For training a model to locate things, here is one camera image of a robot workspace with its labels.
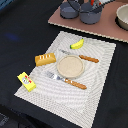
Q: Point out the yellow toy banana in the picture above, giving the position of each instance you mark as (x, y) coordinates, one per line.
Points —
(77, 45)

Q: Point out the yellow butter block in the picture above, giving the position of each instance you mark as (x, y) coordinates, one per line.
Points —
(26, 81)

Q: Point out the grey pot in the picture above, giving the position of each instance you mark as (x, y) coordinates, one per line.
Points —
(69, 9)
(90, 14)

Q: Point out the toy bread loaf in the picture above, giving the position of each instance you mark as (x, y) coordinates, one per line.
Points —
(45, 59)

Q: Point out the knife with wooden handle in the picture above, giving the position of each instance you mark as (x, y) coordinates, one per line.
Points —
(81, 56)

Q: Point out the fork with wooden handle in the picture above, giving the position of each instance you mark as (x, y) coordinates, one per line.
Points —
(73, 83)

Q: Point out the round wooden plate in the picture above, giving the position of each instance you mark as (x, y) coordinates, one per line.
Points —
(70, 66)

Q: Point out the left grey pot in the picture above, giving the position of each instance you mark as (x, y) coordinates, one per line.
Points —
(69, 9)

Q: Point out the right grey pot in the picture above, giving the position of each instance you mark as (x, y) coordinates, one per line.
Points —
(90, 14)

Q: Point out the woven beige placemat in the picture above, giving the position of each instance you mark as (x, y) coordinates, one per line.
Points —
(66, 101)

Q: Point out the cream bowl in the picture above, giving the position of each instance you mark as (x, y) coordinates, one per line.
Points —
(122, 15)

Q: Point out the pink mat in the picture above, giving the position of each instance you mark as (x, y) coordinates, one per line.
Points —
(105, 27)

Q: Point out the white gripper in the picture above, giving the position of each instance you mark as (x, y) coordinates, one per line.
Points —
(102, 2)

